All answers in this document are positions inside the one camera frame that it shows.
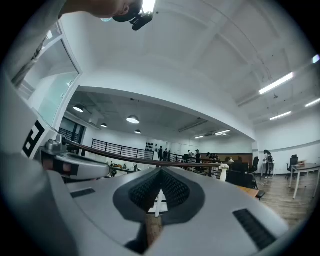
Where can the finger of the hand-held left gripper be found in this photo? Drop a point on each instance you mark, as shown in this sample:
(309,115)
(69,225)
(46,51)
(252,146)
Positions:
(92,167)

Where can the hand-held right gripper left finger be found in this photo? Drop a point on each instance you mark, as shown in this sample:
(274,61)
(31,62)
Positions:
(100,200)

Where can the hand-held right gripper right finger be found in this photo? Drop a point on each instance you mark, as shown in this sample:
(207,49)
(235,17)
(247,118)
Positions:
(215,212)

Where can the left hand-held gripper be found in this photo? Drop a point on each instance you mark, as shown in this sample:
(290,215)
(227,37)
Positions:
(17,117)

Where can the railing with brown handrail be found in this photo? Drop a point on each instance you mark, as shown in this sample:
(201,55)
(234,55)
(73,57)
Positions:
(125,158)

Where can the black metal fence railing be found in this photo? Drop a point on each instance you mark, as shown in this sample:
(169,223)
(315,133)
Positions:
(122,149)

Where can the white vase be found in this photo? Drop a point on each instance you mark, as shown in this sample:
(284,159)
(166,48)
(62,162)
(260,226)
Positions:
(223,173)

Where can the round pendant lamp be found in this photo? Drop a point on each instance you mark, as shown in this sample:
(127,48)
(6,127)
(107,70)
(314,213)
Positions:
(132,119)
(137,131)
(104,125)
(78,108)

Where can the glass partition window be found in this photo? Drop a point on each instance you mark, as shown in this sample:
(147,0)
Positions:
(50,82)

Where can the black office chair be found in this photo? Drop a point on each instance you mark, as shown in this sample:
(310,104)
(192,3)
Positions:
(255,165)
(293,162)

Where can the ceiling tube light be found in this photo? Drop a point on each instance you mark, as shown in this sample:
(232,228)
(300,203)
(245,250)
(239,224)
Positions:
(222,132)
(280,115)
(198,137)
(276,83)
(312,102)

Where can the light blue face mask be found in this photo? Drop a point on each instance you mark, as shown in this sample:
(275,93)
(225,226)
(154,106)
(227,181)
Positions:
(107,19)

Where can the person's head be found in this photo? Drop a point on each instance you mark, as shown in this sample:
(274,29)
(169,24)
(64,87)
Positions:
(100,7)

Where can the bright ceiling light panel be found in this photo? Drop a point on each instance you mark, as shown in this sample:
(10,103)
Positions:
(148,5)

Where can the white frame table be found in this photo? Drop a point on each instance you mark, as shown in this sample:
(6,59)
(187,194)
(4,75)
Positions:
(305,167)

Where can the black head-mounted camera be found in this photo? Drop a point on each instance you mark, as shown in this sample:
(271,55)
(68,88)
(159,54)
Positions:
(140,18)

